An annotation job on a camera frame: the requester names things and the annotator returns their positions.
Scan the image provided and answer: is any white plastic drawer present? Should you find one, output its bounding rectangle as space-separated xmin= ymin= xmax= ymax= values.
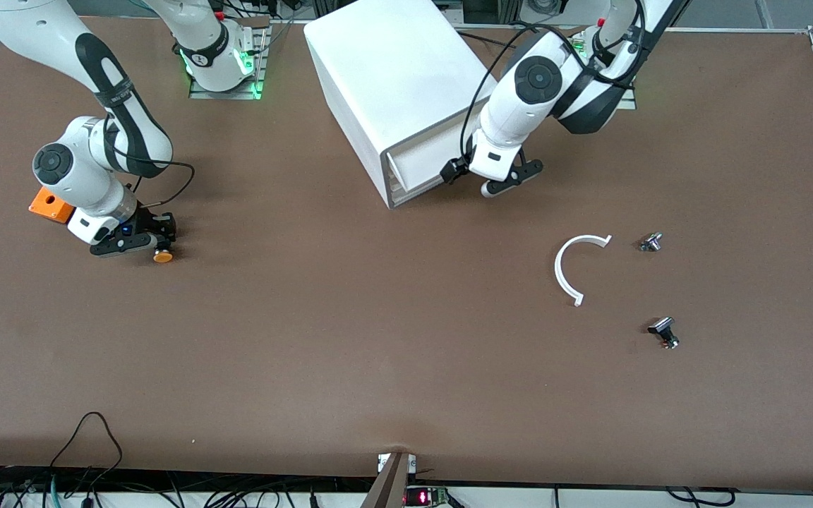
xmin=391 ymin=180 xmax=450 ymax=207
xmin=384 ymin=113 xmax=481 ymax=197

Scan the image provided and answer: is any orange black button box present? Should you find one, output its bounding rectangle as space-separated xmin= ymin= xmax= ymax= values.
xmin=28 ymin=185 xmax=77 ymax=225

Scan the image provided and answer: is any white drawer cabinet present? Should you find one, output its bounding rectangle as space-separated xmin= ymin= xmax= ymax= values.
xmin=303 ymin=0 xmax=505 ymax=211

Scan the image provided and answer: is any white curved plastic arc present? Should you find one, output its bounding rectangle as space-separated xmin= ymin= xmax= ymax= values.
xmin=554 ymin=234 xmax=613 ymax=308

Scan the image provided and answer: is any red LED display module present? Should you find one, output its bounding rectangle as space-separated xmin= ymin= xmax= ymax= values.
xmin=404 ymin=485 xmax=451 ymax=508

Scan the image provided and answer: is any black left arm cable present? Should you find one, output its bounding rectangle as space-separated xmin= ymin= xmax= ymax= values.
xmin=459 ymin=0 xmax=649 ymax=164

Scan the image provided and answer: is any black table cable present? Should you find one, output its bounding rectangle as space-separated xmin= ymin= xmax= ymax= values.
xmin=457 ymin=31 xmax=520 ymax=52

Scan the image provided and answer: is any black looped cable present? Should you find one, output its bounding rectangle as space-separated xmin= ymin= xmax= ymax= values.
xmin=49 ymin=411 xmax=124 ymax=488

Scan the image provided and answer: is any black capped switch part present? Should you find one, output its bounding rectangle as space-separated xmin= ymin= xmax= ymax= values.
xmin=647 ymin=317 xmax=680 ymax=350

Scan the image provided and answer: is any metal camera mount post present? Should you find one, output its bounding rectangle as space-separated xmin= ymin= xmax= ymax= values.
xmin=359 ymin=452 xmax=418 ymax=508

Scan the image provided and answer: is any black floor cable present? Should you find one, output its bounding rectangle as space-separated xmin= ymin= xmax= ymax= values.
xmin=664 ymin=485 xmax=737 ymax=508

